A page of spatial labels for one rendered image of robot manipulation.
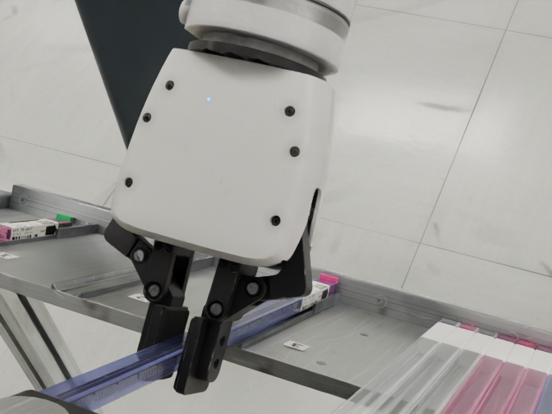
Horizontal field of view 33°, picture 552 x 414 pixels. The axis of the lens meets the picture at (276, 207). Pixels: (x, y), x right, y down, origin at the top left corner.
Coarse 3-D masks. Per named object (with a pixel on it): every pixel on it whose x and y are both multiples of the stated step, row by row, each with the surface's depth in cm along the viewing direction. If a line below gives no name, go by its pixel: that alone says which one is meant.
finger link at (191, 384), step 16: (240, 288) 47; (256, 288) 46; (240, 304) 47; (256, 304) 48; (192, 320) 47; (208, 320) 47; (224, 320) 47; (192, 336) 47; (208, 336) 47; (224, 336) 48; (192, 352) 46; (208, 352) 47; (192, 368) 47; (208, 368) 47; (176, 384) 47; (192, 384) 47; (208, 384) 49
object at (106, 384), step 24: (336, 288) 72; (264, 312) 58; (288, 312) 62; (240, 336) 54; (120, 360) 43; (144, 360) 44; (168, 360) 45; (72, 384) 39; (96, 384) 40; (120, 384) 41; (144, 384) 44; (96, 408) 40
